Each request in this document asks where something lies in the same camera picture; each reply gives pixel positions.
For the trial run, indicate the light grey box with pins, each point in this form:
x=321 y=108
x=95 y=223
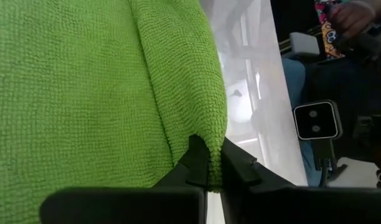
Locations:
x=304 y=43

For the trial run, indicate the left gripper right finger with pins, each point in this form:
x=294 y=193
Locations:
x=287 y=205

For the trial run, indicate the green microfibre towel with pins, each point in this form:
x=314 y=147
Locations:
x=84 y=93

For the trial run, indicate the person's hand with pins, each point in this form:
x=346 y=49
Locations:
x=352 y=17

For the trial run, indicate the colourful patterned fabric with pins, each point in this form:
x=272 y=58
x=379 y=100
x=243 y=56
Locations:
x=329 y=34

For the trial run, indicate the black camera stand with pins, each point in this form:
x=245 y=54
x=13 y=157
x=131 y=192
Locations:
x=324 y=155

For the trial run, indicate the person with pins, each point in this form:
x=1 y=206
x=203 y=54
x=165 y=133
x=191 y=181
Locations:
x=294 y=81

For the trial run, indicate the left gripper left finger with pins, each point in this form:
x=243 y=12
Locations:
x=131 y=205

